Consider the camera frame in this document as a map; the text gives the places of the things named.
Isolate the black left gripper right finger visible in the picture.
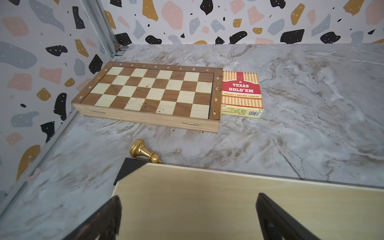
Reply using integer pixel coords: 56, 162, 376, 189
256, 193, 318, 240

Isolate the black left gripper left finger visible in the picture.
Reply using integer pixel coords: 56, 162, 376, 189
64, 196, 122, 240

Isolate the light wooden canvas board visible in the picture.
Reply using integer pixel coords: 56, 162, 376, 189
113, 163, 384, 240

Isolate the gold chess pawn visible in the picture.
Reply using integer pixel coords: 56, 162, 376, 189
130, 139, 162, 164

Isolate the red Texas Hold'em card box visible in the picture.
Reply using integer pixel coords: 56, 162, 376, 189
221, 71, 264, 118

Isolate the wooden chess board box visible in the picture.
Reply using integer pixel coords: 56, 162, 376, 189
73, 61, 223, 133

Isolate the left aluminium corner post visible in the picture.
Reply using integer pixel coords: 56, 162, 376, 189
81, 0, 128, 59

